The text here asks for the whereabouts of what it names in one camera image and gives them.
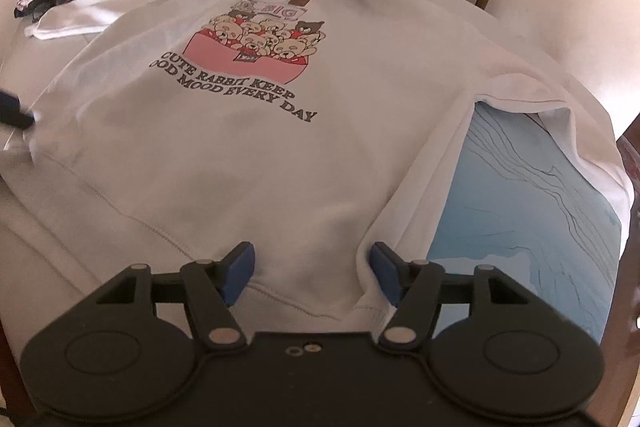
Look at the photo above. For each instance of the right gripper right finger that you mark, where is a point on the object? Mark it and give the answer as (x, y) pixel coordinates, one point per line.
(413, 289)

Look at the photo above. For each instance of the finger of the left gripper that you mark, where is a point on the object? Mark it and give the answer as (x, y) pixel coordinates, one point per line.
(11, 113)

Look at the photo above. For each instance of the white sweatshirt brown collar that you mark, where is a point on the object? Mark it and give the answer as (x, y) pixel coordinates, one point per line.
(280, 116)

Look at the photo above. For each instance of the white blue printed tablecloth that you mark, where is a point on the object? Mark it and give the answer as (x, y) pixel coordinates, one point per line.
(525, 216)

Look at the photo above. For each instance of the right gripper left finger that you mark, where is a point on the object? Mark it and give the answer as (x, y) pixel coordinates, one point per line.
(211, 289)

